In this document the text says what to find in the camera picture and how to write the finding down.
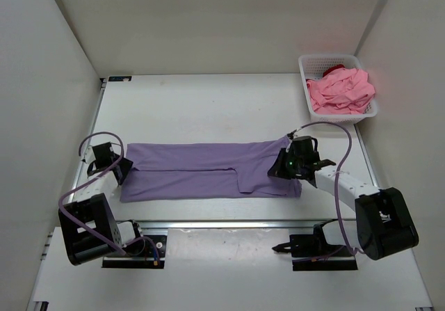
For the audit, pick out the purple t shirt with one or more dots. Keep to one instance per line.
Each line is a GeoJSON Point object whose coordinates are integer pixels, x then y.
{"type": "Point", "coordinates": [205, 171]}

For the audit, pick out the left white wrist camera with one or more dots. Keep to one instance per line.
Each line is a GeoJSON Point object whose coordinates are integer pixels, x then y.
{"type": "Point", "coordinates": [89, 155]}

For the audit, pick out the red t shirt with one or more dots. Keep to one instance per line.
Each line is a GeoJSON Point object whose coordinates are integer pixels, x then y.
{"type": "Point", "coordinates": [334, 70]}

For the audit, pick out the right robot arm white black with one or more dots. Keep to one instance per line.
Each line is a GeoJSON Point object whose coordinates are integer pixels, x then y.
{"type": "Point", "coordinates": [383, 225]}

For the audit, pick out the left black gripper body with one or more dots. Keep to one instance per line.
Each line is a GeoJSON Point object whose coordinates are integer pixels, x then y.
{"type": "Point", "coordinates": [115, 158]}

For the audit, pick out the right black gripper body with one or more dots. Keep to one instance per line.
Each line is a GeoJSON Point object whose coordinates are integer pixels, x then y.
{"type": "Point", "coordinates": [297, 163]}

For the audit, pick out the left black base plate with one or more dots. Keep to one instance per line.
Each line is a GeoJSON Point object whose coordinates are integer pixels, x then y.
{"type": "Point", "coordinates": [142, 255]}

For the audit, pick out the aluminium rail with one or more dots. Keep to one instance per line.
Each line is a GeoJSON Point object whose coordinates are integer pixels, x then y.
{"type": "Point", "coordinates": [227, 224]}

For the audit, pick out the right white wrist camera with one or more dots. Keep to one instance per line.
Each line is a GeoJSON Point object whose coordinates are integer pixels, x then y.
{"type": "Point", "coordinates": [291, 137]}

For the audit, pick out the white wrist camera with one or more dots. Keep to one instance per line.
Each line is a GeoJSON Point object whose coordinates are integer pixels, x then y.
{"type": "Point", "coordinates": [89, 155]}
{"type": "Point", "coordinates": [291, 137]}

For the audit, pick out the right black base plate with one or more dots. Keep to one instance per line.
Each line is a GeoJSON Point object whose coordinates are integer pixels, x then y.
{"type": "Point", "coordinates": [309, 254]}

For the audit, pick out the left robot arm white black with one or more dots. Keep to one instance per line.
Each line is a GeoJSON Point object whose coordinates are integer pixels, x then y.
{"type": "Point", "coordinates": [90, 206]}

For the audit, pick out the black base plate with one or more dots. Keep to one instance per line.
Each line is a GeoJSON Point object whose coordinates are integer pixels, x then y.
{"type": "Point", "coordinates": [142, 255]}
{"type": "Point", "coordinates": [309, 254]}

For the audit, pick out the pink t shirt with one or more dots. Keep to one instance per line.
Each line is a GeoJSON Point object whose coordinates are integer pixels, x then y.
{"type": "Point", "coordinates": [346, 93]}

